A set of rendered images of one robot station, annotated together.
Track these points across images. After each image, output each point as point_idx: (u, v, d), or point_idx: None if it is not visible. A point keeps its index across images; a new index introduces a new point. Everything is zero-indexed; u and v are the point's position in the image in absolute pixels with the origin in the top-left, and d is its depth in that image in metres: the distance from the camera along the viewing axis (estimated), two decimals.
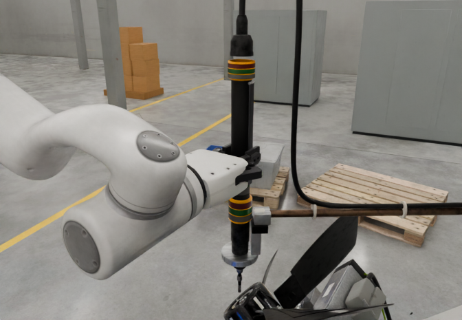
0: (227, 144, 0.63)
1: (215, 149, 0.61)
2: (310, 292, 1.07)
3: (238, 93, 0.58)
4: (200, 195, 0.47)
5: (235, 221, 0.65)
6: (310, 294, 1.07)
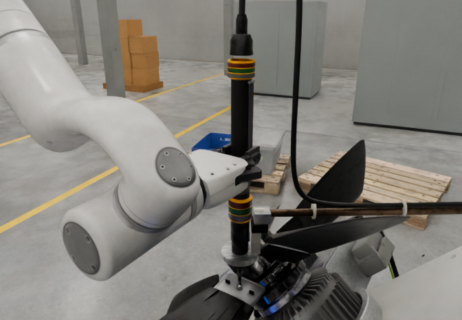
0: (227, 144, 0.63)
1: (215, 149, 0.61)
2: None
3: (238, 93, 0.58)
4: (200, 195, 0.47)
5: (235, 220, 0.65)
6: None
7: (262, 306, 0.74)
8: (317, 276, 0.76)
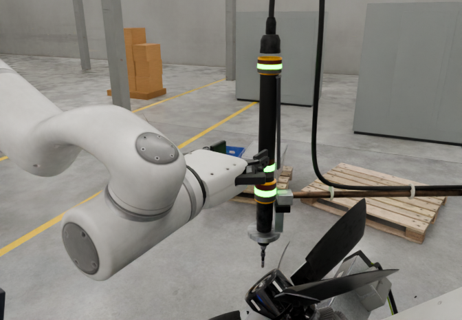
0: (215, 143, 0.64)
1: (204, 148, 0.62)
2: (321, 280, 1.16)
3: (267, 87, 0.65)
4: (199, 195, 0.47)
5: (261, 201, 0.73)
6: None
7: None
8: (326, 316, 0.90)
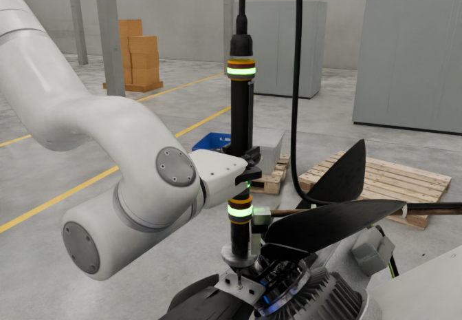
0: (227, 144, 0.63)
1: (215, 149, 0.61)
2: None
3: (238, 93, 0.58)
4: (200, 195, 0.47)
5: (235, 221, 0.65)
6: None
7: None
8: (317, 275, 0.76)
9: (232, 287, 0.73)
